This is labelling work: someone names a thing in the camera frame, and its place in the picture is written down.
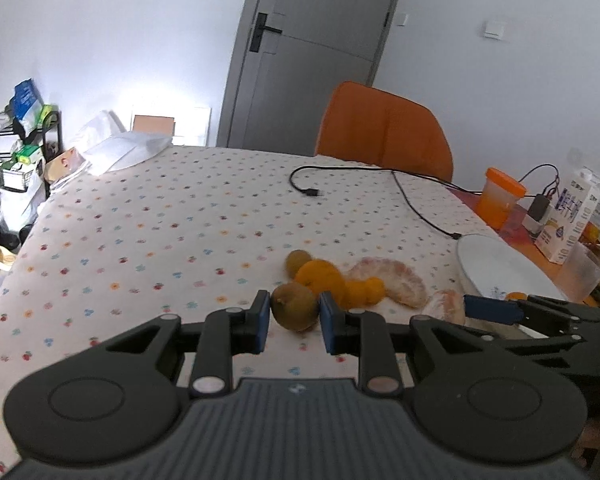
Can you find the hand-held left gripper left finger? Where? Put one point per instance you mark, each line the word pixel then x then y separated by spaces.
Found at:
pixel 262 322

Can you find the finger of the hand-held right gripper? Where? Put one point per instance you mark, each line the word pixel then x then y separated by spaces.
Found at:
pixel 492 309

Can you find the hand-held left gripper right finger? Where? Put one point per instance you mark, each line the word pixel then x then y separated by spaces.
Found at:
pixel 330 327

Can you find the small orange kumquat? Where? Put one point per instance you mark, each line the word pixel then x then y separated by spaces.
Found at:
pixel 516 296
pixel 357 294
pixel 376 290

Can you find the brown kiwi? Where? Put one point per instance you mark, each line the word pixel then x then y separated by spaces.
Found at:
pixel 296 309

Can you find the white plate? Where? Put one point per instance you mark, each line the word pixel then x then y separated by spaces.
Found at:
pixel 495 265

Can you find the peeled pomelo segment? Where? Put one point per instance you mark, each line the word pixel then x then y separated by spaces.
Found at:
pixel 445 307
pixel 405 280

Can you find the small olive green fruit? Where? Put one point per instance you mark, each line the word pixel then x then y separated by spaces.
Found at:
pixel 297 263

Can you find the clear plastic cup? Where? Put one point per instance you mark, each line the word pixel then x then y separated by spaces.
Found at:
pixel 580 275

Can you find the red patterned mat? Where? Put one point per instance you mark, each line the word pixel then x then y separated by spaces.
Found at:
pixel 517 220

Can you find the black power adapter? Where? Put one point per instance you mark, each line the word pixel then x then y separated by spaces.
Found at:
pixel 540 207

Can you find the orange lidded jar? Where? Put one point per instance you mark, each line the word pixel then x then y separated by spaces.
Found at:
pixel 500 195

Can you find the milk carton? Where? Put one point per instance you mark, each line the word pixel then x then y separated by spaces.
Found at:
pixel 567 220

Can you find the orange chair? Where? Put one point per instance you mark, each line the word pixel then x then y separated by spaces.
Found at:
pixel 380 125

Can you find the cardboard piece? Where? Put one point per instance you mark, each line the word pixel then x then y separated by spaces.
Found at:
pixel 152 125

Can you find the clear bag with brown contents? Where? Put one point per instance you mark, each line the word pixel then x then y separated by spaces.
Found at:
pixel 62 167

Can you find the large white plastic bag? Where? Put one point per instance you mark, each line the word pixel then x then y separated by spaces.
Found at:
pixel 17 205

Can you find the black metal rack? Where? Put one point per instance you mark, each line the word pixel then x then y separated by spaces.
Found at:
pixel 55 132

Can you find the green white box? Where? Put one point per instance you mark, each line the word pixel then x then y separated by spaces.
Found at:
pixel 26 155

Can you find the grey door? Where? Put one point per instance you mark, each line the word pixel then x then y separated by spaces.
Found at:
pixel 320 20

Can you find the blue bag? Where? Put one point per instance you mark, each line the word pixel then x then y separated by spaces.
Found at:
pixel 27 105

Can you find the white picture frame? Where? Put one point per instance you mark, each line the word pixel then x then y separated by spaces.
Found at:
pixel 195 125

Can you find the white light switch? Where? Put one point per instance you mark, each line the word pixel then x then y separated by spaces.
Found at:
pixel 493 29

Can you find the small white wall switch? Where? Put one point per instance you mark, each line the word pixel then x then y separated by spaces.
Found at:
pixel 404 19

